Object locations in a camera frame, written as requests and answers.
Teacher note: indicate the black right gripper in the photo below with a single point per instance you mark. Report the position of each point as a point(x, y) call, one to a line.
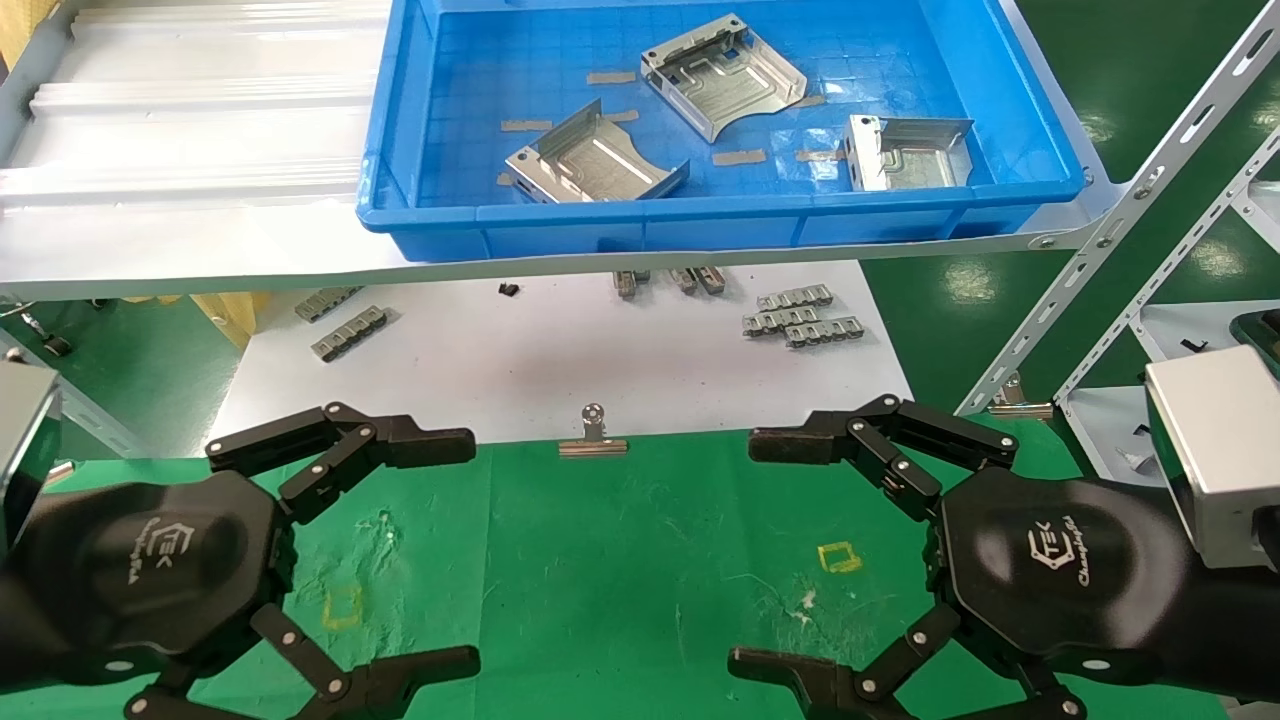
point(1060, 570)

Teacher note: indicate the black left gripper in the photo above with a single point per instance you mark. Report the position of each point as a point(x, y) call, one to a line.
point(150, 570)

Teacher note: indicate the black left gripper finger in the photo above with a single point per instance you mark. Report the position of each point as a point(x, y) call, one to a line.
point(430, 446)

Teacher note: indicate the stamped sheet metal bracket part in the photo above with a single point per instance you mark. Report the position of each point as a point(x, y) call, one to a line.
point(720, 85)
point(915, 165)
point(590, 165)

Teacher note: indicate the grey metal link strip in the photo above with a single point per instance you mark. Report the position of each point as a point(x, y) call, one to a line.
point(711, 280)
point(795, 298)
point(825, 332)
point(780, 321)
point(684, 281)
point(325, 304)
point(348, 334)
point(627, 284)

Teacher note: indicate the silver binder clip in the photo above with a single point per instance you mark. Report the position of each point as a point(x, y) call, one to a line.
point(593, 445)
point(1020, 408)

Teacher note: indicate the grey metal beam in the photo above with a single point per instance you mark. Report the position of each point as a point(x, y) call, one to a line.
point(90, 420)

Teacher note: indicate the small white piece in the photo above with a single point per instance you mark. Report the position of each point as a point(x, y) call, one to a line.
point(1130, 458)

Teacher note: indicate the blue plastic tray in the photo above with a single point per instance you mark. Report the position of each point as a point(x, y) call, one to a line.
point(700, 225)

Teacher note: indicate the black caster wheel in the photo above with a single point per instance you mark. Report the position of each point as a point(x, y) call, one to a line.
point(55, 346)

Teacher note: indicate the slotted angle steel strut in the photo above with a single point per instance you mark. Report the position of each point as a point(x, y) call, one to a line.
point(1150, 180)
point(1190, 245)

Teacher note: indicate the tan cardboard sheet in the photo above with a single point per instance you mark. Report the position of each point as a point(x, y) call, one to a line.
point(20, 25)

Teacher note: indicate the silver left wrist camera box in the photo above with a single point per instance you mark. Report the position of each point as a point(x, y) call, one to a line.
point(25, 440)

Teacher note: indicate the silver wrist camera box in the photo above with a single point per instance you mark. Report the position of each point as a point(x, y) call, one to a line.
point(25, 440)
point(1225, 450)

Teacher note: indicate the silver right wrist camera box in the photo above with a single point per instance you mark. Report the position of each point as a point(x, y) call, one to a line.
point(1225, 450)

